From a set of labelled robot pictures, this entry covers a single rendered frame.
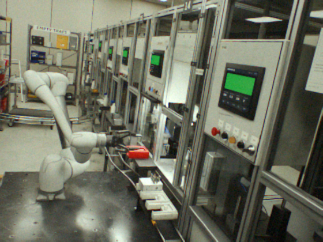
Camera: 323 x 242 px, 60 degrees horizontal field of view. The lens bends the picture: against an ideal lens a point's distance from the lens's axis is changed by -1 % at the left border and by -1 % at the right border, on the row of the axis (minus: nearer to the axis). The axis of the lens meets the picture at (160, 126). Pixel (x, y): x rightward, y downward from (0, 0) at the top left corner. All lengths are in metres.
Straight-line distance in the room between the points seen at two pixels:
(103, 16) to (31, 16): 2.03
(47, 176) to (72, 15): 7.61
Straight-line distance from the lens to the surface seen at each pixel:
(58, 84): 2.10
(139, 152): 2.16
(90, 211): 1.90
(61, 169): 1.96
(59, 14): 9.22
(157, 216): 1.56
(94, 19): 9.27
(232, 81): 1.23
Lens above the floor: 1.69
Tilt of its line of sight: 14 degrees down
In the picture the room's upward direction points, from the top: 9 degrees clockwise
